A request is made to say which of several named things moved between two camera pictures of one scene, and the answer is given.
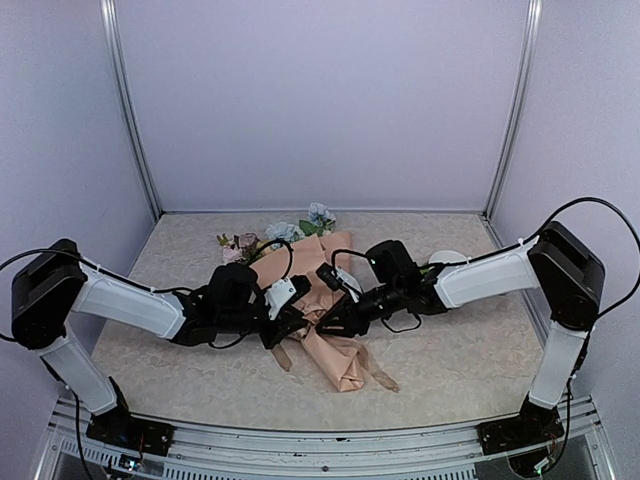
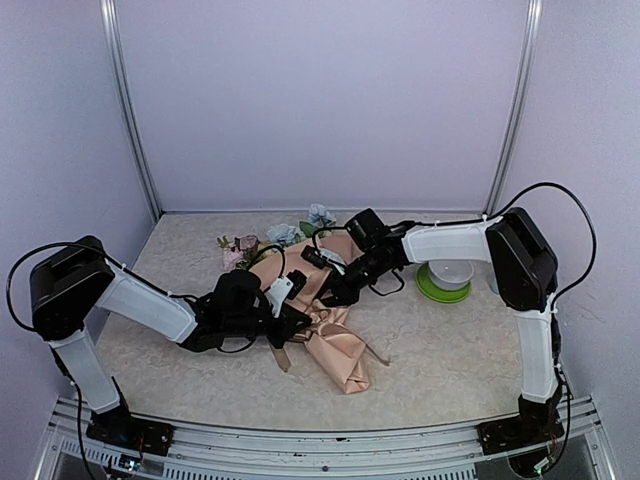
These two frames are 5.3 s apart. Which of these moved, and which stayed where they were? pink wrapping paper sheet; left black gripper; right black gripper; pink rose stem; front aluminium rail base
Moved: pink wrapping paper sheet; right black gripper
Stayed: pink rose stem; front aluminium rail base; left black gripper
